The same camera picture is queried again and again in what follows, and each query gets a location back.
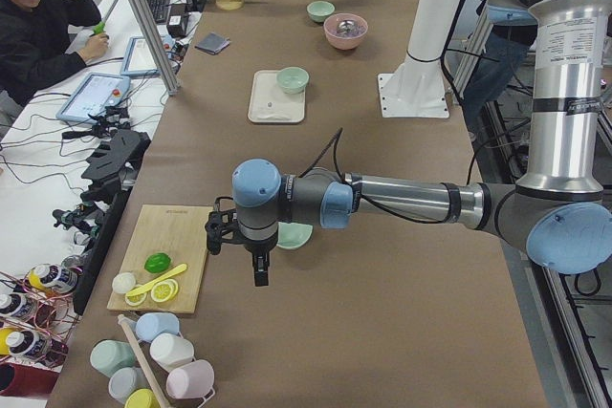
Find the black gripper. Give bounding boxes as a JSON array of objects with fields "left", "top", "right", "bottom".
[{"left": 205, "top": 209, "right": 277, "bottom": 287}]

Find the green bowl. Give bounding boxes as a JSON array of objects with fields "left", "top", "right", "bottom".
[
  {"left": 276, "top": 66, "right": 310, "bottom": 95},
  {"left": 276, "top": 222, "right": 313, "bottom": 250}
]

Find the green bowl end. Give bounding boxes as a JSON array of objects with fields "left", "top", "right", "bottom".
[{"left": 306, "top": 0, "right": 336, "bottom": 24}]

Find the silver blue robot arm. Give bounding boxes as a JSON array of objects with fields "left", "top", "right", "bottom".
[{"left": 206, "top": 0, "right": 611, "bottom": 286}]

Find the yellow plastic knife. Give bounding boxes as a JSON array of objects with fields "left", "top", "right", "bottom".
[{"left": 126, "top": 263, "right": 188, "bottom": 296}]

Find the bamboo cutting board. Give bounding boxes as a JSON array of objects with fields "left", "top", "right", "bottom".
[{"left": 107, "top": 204, "right": 212, "bottom": 315}]

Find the lemon slice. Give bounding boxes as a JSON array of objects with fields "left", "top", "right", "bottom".
[
  {"left": 150, "top": 278, "right": 179, "bottom": 304},
  {"left": 124, "top": 291, "right": 147, "bottom": 307}
]

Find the green lime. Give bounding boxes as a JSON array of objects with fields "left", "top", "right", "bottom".
[{"left": 143, "top": 252, "right": 171, "bottom": 273}]

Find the white cup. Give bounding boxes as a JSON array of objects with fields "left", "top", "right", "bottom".
[{"left": 149, "top": 333, "right": 195, "bottom": 372}]

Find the blue cup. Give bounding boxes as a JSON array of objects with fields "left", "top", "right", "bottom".
[{"left": 135, "top": 312, "right": 181, "bottom": 342}]

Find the pink cup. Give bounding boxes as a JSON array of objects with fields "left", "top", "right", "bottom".
[{"left": 165, "top": 359, "right": 216, "bottom": 400}]

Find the white garlic bulb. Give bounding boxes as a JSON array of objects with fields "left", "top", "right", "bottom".
[{"left": 112, "top": 272, "right": 137, "bottom": 295}]

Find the cream serving tray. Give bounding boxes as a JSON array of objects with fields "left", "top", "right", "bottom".
[{"left": 248, "top": 70, "right": 306, "bottom": 124}]

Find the wooden cup rack pole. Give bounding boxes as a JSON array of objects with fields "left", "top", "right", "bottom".
[{"left": 117, "top": 314, "right": 172, "bottom": 408}]

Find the black gripper stand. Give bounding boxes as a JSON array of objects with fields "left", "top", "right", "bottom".
[{"left": 73, "top": 129, "right": 151, "bottom": 315}]

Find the green cup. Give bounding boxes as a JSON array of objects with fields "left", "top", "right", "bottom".
[{"left": 90, "top": 340, "right": 136, "bottom": 377}]

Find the yellow cup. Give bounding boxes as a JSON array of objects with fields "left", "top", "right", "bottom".
[{"left": 124, "top": 388, "right": 161, "bottom": 408}]

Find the grey cup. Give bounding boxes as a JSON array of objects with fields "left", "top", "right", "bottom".
[{"left": 108, "top": 367, "right": 149, "bottom": 404}]

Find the green bowl on tray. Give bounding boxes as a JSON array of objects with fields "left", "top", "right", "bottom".
[{"left": 276, "top": 66, "right": 310, "bottom": 95}]

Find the yellow paint bottle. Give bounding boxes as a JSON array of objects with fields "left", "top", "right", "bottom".
[{"left": 28, "top": 264, "right": 78, "bottom": 294}]

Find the grey folded cloth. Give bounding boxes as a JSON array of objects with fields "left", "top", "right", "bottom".
[{"left": 195, "top": 32, "right": 231, "bottom": 55}]

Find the teach pendant tablet far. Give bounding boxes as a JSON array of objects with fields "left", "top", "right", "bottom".
[{"left": 120, "top": 36, "right": 159, "bottom": 77}]

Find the teach pendant tablet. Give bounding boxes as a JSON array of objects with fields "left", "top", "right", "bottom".
[
  {"left": 120, "top": 36, "right": 159, "bottom": 77},
  {"left": 55, "top": 73, "right": 131, "bottom": 124}
]

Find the teach pendant tablet near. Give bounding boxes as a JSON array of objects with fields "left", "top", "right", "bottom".
[{"left": 55, "top": 73, "right": 131, "bottom": 124}]

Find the pink bowl with ice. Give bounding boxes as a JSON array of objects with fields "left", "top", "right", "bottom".
[{"left": 323, "top": 13, "right": 368, "bottom": 51}]

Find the metal ice scoop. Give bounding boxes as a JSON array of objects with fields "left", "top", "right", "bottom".
[{"left": 336, "top": 19, "right": 360, "bottom": 37}]

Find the seated person in black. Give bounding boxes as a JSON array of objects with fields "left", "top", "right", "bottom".
[{"left": 1, "top": 0, "right": 109, "bottom": 107}]

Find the aluminium frame post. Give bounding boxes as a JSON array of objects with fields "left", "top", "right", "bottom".
[{"left": 128, "top": 0, "right": 179, "bottom": 97}]

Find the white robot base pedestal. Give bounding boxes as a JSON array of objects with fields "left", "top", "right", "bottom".
[{"left": 378, "top": 0, "right": 461, "bottom": 118}]

